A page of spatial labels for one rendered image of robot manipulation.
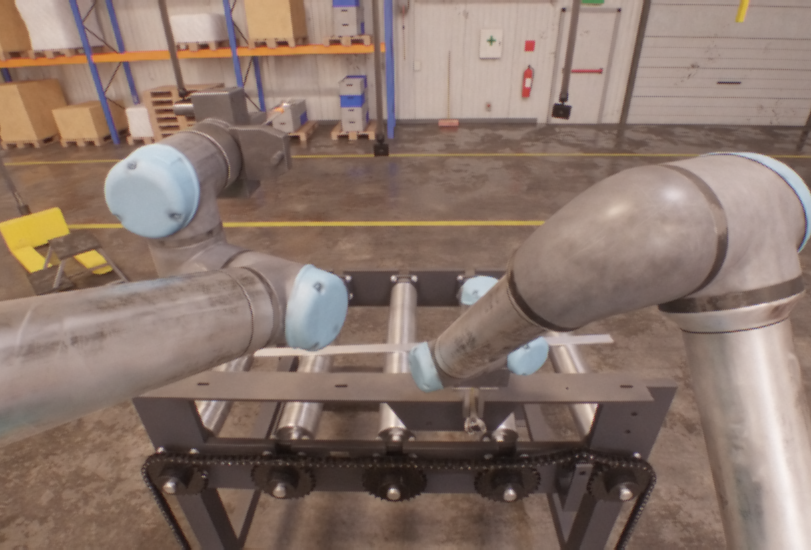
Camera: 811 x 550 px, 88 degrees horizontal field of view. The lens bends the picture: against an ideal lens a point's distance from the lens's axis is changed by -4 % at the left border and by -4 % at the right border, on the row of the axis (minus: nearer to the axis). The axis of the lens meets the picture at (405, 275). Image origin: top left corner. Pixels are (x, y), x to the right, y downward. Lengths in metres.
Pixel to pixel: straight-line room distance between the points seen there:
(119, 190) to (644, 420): 1.17
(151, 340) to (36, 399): 0.06
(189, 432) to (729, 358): 1.19
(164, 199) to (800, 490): 0.59
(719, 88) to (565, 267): 11.29
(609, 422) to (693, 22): 10.25
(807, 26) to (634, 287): 12.07
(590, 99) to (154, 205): 10.21
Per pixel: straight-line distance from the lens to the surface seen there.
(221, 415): 1.49
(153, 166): 0.43
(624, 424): 1.26
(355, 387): 1.05
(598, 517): 1.52
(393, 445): 1.26
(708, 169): 0.43
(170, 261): 0.48
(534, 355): 0.73
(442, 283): 1.98
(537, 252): 0.38
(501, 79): 9.98
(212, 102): 0.59
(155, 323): 0.31
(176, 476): 1.37
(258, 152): 0.54
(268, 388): 1.09
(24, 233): 5.65
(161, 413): 1.31
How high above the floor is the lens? 1.90
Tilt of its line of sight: 30 degrees down
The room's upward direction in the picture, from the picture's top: 1 degrees counter-clockwise
